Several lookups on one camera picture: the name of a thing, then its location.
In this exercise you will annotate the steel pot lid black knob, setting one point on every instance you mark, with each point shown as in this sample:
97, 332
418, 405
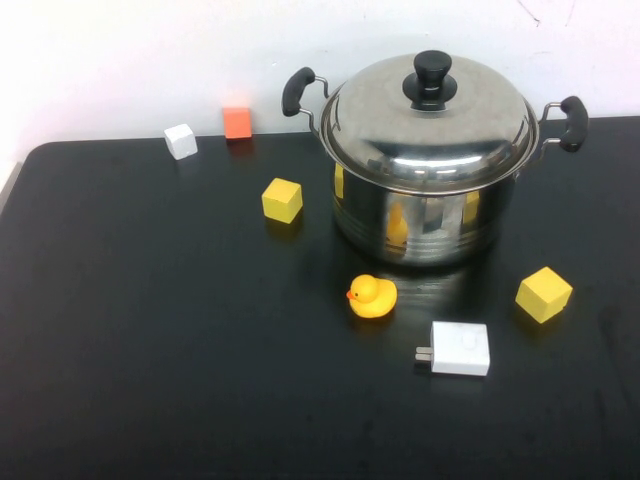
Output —
390, 115

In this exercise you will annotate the yellow wooden cube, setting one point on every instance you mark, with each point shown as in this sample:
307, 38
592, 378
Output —
542, 296
281, 201

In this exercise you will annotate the yellow rubber duck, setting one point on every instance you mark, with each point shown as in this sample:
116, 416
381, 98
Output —
372, 297

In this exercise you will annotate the orange cube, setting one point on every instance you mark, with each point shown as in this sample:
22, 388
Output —
237, 123

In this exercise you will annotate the white cube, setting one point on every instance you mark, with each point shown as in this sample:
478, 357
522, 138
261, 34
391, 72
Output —
180, 141

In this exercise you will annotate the white wall charger plug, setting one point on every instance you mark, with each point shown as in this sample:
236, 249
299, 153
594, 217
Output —
460, 348

